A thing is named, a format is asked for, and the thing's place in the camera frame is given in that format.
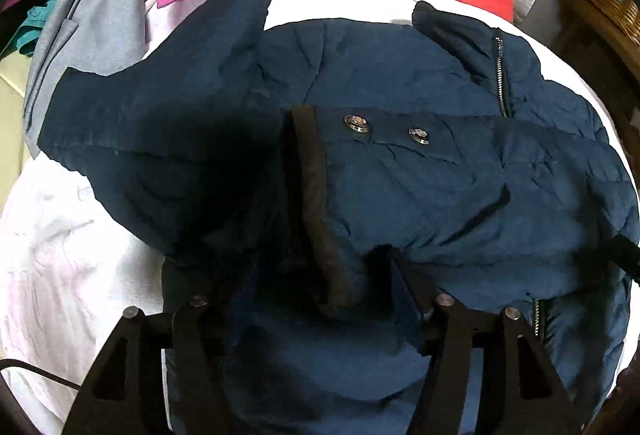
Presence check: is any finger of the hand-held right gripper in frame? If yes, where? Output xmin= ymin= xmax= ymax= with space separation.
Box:
xmin=602 ymin=235 xmax=640 ymax=287

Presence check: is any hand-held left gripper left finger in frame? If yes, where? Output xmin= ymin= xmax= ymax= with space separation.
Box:
xmin=62 ymin=294 xmax=232 ymax=435

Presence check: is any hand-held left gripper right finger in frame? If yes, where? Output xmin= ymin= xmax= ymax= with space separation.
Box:
xmin=389 ymin=249 xmax=583 ymax=435

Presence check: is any navy blue padded jacket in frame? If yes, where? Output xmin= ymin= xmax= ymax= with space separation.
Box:
xmin=37 ymin=0 xmax=638 ymax=435

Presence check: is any white fleece blanket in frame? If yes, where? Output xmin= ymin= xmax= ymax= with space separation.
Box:
xmin=0 ymin=0 xmax=626 ymax=435

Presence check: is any cream panel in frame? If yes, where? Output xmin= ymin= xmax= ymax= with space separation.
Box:
xmin=0 ymin=50 xmax=37 ymax=196

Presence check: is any grey coat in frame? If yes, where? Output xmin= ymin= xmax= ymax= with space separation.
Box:
xmin=22 ymin=0 xmax=161 ymax=156

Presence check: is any teal cloth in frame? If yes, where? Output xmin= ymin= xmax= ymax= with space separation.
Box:
xmin=10 ymin=0 xmax=58 ymax=56

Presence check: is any black cable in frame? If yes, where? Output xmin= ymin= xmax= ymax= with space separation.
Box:
xmin=0 ymin=357 xmax=81 ymax=391

